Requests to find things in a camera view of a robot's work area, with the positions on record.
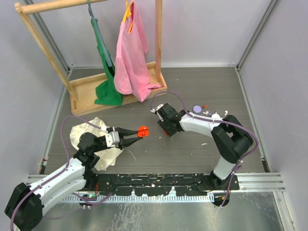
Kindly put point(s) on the wooden clothes rack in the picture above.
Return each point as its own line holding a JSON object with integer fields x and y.
{"x": 82, "y": 91}

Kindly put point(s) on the slotted cable duct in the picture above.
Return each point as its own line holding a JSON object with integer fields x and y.
{"x": 171, "y": 198}

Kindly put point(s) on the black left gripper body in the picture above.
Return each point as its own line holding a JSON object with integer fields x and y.
{"x": 101, "y": 147}

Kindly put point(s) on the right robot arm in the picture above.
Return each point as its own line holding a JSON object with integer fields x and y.
{"x": 230, "y": 137}

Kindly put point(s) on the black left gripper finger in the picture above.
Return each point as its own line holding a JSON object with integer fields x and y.
{"x": 124, "y": 143}
{"x": 126, "y": 132}

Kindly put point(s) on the pink shirt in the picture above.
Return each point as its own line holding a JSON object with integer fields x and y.
{"x": 131, "y": 72}

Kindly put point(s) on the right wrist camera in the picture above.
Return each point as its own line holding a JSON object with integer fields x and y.
{"x": 159, "y": 111}

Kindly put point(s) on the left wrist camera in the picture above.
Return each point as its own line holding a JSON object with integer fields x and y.
{"x": 112, "y": 137}

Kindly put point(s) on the grey clothes hanger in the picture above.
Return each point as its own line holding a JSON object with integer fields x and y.
{"x": 100, "y": 42}

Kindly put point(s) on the white earbud charging case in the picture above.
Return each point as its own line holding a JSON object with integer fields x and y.
{"x": 215, "y": 116}

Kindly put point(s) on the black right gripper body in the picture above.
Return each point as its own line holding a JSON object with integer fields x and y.
{"x": 165, "y": 125}

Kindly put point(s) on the yellow clothes hanger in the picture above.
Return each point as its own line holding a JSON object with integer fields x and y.
{"x": 128, "y": 15}

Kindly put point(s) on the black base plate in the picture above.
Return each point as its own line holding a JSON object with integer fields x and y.
{"x": 184, "y": 184}

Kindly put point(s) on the cream crumpled cloth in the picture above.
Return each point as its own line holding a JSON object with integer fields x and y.
{"x": 107, "y": 156}

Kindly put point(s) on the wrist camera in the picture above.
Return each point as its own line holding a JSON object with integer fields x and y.
{"x": 159, "y": 111}
{"x": 112, "y": 137}

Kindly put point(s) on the orange earbud charging case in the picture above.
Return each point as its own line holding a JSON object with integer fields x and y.
{"x": 143, "y": 131}

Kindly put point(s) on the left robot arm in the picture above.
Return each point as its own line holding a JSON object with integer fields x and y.
{"x": 29, "y": 203}

